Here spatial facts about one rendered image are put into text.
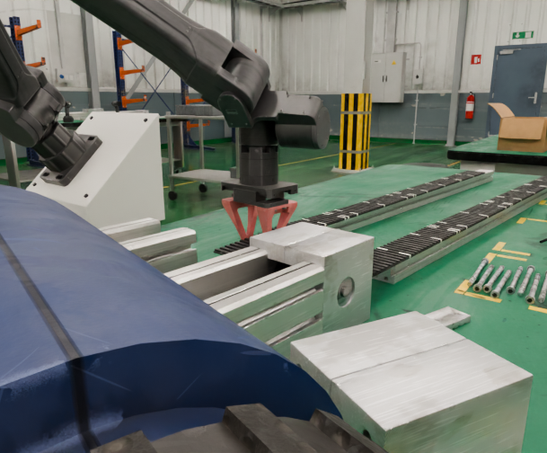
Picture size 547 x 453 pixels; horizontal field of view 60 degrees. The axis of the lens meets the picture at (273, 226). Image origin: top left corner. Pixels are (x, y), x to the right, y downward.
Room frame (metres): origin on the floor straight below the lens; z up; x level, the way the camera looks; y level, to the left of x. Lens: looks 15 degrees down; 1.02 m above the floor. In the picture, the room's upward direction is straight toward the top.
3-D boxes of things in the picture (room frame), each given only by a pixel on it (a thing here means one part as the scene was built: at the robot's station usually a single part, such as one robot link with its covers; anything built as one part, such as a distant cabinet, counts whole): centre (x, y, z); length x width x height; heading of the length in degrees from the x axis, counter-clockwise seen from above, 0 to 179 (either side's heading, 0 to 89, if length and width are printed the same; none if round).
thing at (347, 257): (0.50, -0.03, 0.83); 0.12 x 0.09 x 0.10; 48
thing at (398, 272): (0.96, -0.47, 0.79); 0.96 x 0.04 x 0.03; 138
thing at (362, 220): (1.09, -0.33, 0.79); 0.96 x 0.04 x 0.03; 138
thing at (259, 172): (0.69, 0.02, 0.92); 0.10 x 0.07 x 0.07; 47
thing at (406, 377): (0.25, -0.07, 0.83); 0.11 x 0.10 x 0.10; 26
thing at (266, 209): (0.68, 0.01, 0.85); 0.07 x 0.07 x 0.09; 47
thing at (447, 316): (0.48, -0.19, 0.78); 0.05 x 0.03 x 0.01; 124
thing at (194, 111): (4.86, 0.52, 0.50); 1.03 x 0.55 x 1.01; 59
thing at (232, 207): (0.70, 0.03, 0.85); 0.07 x 0.07 x 0.09; 47
